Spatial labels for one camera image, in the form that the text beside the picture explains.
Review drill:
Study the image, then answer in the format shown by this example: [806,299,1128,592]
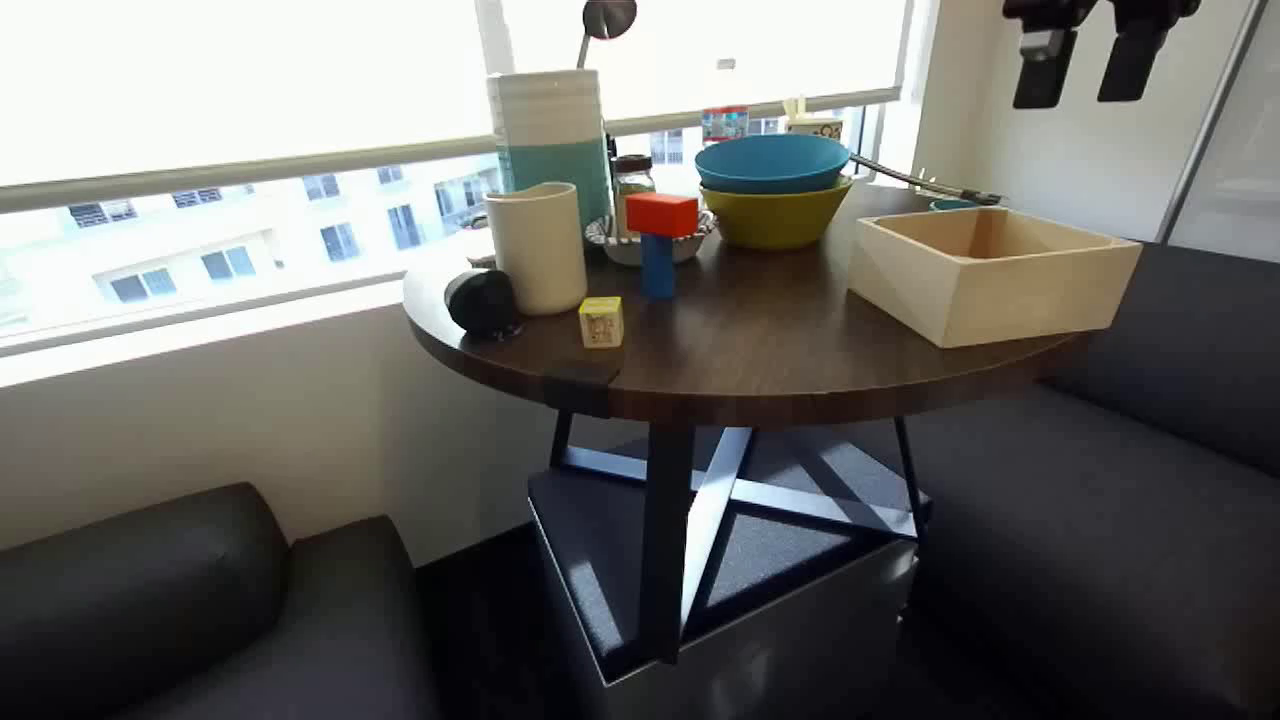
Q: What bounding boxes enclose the white roller blind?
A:
[0,0,500,216]
[500,0,921,135]

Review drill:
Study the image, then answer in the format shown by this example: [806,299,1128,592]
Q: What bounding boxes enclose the clear plastic water bottle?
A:
[699,56,754,142]

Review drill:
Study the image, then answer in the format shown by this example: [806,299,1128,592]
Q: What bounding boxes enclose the round dark wooden table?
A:
[400,177,1112,672]

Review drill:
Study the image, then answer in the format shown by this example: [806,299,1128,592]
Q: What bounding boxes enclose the light wooden box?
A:
[849,204,1150,350]

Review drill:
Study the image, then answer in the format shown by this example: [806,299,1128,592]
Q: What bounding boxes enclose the yellow green bowl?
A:
[699,179,855,255]

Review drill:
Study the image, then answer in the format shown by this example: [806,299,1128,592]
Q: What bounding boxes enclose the red rectangular block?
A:
[622,189,703,243]

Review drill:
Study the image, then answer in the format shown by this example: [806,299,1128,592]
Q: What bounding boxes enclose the black headed utensil light handle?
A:
[443,265,525,344]

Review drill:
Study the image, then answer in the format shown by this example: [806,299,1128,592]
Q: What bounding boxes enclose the glass jar dark lid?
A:
[607,152,659,238]

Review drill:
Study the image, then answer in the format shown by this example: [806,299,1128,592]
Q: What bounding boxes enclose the black ladle with metal handle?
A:
[573,0,639,75]

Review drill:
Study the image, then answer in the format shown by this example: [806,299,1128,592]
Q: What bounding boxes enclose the cream cup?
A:
[485,179,592,319]

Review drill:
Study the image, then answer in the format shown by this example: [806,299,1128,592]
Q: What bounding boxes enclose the yellow cube block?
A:
[575,292,629,356]

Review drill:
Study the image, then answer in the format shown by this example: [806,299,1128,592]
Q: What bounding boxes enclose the white teal striped tall container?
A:
[485,65,616,231]

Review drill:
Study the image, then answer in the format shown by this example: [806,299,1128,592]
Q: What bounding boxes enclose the blue cylinder block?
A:
[638,231,682,306]

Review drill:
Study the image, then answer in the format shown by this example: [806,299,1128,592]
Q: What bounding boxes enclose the grey upholstered sofa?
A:
[904,238,1280,720]

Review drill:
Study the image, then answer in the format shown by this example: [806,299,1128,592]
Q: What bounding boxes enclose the black leather armchair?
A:
[0,479,443,720]

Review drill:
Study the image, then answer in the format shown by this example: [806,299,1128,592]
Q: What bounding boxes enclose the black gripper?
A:
[1000,0,1205,112]

